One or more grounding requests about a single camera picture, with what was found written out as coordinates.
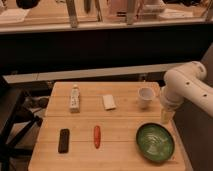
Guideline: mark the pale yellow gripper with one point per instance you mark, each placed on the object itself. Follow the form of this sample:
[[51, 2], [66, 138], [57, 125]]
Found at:
[[166, 115]]

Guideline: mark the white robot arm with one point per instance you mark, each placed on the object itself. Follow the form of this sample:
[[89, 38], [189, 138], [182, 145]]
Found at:
[[185, 82]]

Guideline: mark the green ceramic bowl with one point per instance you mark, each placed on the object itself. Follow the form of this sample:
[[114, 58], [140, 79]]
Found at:
[[155, 142]]

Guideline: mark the white paper cup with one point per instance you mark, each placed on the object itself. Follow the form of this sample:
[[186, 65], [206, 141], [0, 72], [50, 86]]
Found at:
[[145, 96]]

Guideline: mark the white tube bottle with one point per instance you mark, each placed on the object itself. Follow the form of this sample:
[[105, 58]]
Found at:
[[75, 99]]

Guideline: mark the black rectangular bar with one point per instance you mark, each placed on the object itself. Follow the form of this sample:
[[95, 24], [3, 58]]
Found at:
[[63, 146]]

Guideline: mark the black stool frame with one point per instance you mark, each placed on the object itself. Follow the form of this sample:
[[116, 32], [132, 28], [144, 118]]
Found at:
[[12, 112]]

